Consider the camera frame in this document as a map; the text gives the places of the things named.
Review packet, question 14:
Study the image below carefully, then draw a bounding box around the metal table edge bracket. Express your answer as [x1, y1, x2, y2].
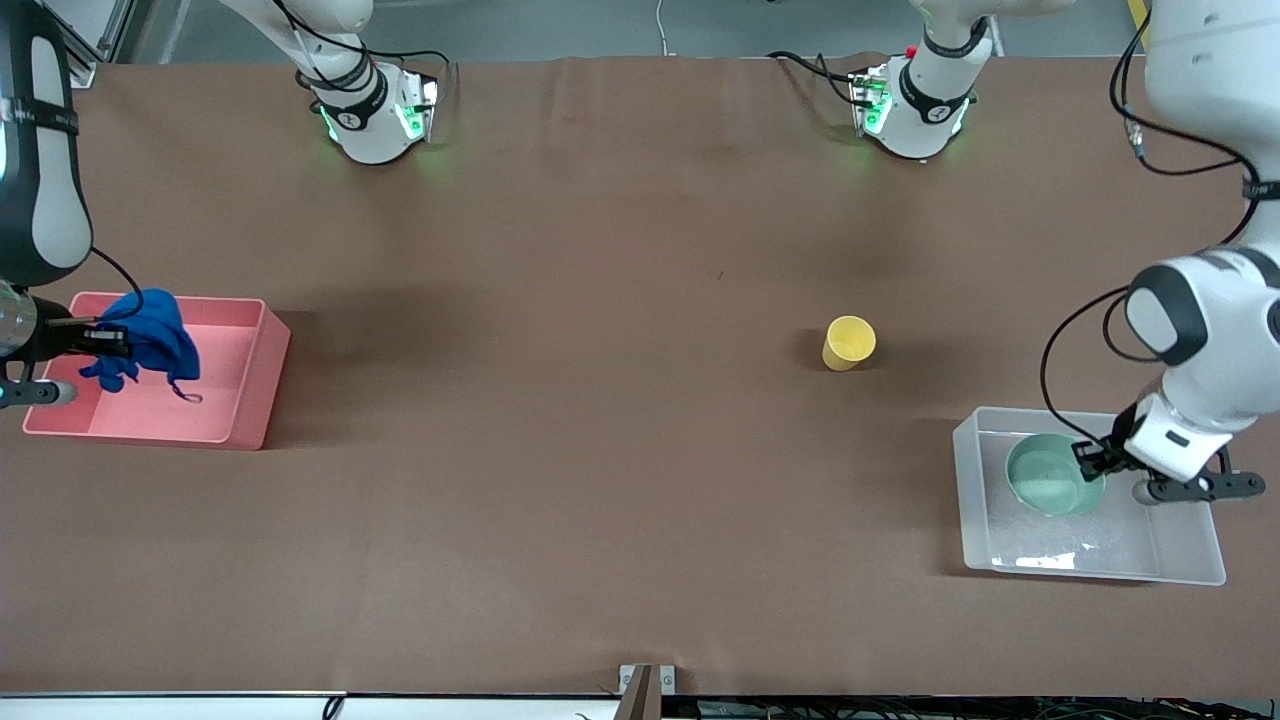
[618, 663, 677, 720]

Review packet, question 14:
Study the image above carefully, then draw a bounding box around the clear plastic box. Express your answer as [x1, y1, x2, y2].
[952, 406, 1227, 587]

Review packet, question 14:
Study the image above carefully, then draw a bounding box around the aluminium frame profile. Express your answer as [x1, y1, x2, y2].
[40, 0, 123, 87]

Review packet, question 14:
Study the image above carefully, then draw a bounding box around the base connector panel green light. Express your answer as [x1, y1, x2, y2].
[850, 65, 893, 138]

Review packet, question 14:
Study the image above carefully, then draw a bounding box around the yellow cup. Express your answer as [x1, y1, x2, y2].
[822, 316, 878, 372]

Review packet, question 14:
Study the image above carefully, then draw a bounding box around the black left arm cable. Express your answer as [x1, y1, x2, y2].
[1040, 0, 1263, 447]

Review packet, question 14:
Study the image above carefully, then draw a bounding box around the mint green bowl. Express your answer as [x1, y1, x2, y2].
[1005, 433, 1107, 518]

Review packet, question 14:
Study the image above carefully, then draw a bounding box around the blue cloth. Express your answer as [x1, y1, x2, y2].
[80, 289, 203, 404]

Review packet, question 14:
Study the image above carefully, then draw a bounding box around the white table edge rail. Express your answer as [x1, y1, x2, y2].
[0, 691, 621, 720]

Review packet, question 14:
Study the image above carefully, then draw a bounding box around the black right base cable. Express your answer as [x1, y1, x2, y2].
[270, 0, 451, 106]

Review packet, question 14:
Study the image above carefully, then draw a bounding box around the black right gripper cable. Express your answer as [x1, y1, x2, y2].
[90, 245, 147, 321]

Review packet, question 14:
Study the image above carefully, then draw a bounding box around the black base cable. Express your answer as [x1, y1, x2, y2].
[768, 50, 873, 107]
[270, 0, 451, 106]

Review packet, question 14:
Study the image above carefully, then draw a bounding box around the brown table cover sheet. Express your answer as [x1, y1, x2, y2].
[0, 55, 1280, 698]

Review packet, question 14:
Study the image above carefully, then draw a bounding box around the black left base cable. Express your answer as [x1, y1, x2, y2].
[768, 50, 873, 107]

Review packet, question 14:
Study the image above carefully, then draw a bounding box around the pink plastic bin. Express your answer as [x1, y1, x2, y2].
[22, 291, 292, 451]

